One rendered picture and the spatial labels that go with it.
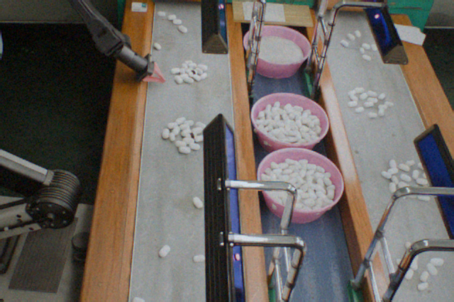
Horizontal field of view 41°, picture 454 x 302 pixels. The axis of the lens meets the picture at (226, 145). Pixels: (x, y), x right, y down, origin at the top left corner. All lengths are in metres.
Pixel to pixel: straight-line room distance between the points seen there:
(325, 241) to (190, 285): 0.46
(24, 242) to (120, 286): 0.56
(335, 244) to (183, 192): 0.48
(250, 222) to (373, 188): 0.44
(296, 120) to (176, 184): 0.52
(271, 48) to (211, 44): 0.67
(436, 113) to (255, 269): 0.98
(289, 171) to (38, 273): 0.84
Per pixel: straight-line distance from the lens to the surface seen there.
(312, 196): 1.86
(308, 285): 1.75
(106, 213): 1.73
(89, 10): 2.07
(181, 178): 1.85
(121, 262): 1.63
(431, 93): 2.37
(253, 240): 1.24
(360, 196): 1.88
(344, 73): 2.38
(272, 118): 2.10
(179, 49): 2.37
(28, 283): 1.97
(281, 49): 2.44
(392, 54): 1.93
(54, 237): 2.06
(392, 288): 1.46
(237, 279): 1.23
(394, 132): 2.17
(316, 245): 1.83
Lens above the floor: 2.09
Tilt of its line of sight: 44 degrees down
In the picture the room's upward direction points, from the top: 7 degrees clockwise
